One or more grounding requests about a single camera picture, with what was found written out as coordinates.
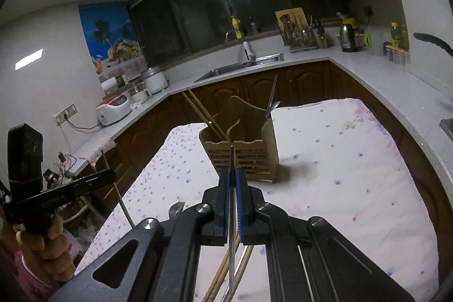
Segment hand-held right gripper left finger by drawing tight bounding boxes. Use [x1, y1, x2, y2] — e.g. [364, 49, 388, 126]
[48, 170, 236, 302]

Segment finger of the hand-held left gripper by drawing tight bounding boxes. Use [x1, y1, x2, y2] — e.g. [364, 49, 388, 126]
[39, 169, 117, 209]

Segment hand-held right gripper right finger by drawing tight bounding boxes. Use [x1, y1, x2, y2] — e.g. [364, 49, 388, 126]
[234, 169, 416, 302]

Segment metal chopstick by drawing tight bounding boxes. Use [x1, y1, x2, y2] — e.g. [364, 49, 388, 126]
[267, 76, 277, 120]
[228, 145, 239, 294]
[269, 74, 278, 119]

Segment wooden utensil holder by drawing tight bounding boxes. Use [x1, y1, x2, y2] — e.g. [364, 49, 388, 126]
[199, 95, 280, 184]

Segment wooden chopstick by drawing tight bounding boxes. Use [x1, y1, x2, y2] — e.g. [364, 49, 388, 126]
[181, 90, 223, 142]
[202, 249, 230, 302]
[188, 87, 229, 140]
[232, 245, 255, 295]

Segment steel spoon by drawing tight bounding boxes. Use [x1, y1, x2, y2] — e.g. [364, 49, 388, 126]
[264, 100, 282, 122]

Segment person's left forearm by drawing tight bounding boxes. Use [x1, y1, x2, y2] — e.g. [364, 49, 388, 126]
[0, 245, 61, 302]

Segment person's left hand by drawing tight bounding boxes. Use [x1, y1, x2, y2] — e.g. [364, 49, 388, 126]
[16, 213, 76, 285]

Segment lace cloth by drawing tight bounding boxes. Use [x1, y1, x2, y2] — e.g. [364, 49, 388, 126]
[80, 138, 117, 168]

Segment short steel fork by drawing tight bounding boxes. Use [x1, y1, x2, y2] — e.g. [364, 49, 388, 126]
[168, 202, 185, 219]

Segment white and red plastic bag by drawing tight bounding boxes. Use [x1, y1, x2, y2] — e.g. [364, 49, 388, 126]
[69, 226, 94, 253]

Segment chopsticks on table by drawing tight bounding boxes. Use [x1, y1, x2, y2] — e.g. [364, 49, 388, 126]
[207, 235, 238, 302]

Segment white and red rice cooker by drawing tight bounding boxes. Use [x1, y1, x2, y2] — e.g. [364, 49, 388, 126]
[96, 93, 132, 127]

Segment floral white tablecloth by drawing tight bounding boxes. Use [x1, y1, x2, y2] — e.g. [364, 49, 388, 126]
[74, 98, 439, 302]

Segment square ceiling light panel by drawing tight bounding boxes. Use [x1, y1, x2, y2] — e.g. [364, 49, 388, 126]
[15, 48, 44, 70]

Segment paper towel roll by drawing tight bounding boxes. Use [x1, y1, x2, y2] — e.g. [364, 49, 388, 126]
[101, 76, 119, 95]

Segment white electric cooker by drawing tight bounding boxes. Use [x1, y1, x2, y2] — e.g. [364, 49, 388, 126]
[142, 66, 168, 95]

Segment steel kitchen sink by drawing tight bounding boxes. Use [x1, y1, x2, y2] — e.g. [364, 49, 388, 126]
[194, 53, 284, 82]

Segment dark wooden base cabinets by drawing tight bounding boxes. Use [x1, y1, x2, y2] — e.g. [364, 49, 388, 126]
[69, 61, 453, 228]

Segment utensil drying rack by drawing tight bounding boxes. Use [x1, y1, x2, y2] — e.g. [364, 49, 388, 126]
[281, 15, 319, 52]

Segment yellow dish soap bottle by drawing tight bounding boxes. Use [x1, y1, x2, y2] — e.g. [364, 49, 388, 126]
[231, 15, 243, 40]

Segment knife block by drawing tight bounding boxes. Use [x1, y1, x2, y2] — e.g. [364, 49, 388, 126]
[313, 17, 329, 49]

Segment dark kitchen window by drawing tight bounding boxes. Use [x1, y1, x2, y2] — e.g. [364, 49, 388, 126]
[128, 0, 331, 67]

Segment steel electric kettle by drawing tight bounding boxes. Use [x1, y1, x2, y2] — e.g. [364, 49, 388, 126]
[339, 22, 360, 53]

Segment wooden cutting board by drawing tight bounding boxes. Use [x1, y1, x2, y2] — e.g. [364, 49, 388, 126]
[275, 7, 308, 41]

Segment white plastic container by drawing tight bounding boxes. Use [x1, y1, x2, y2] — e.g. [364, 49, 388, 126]
[370, 31, 386, 57]

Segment spice jar rack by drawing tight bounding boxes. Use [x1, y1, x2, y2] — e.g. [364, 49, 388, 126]
[386, 44, 411, 66]

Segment yellow oil bottle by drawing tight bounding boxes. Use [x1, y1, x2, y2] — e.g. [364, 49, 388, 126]
[390, 22, 404, 48]

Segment black wok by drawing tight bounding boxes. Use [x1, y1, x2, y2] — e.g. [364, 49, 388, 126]
[413, 32, 453, 58]

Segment tangled charger cables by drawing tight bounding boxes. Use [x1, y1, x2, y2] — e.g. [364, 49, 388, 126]
[42, 151, 76, 189]

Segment black power cable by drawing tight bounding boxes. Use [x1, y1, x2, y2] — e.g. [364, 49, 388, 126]
[65, 118, 103, 131]

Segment wall power socket strip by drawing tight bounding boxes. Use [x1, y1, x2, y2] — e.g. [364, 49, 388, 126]
[53, 104, 77, 126]

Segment tropical fruit wall poster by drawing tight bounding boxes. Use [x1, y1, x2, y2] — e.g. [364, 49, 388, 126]
[78, 3, 147, 83]

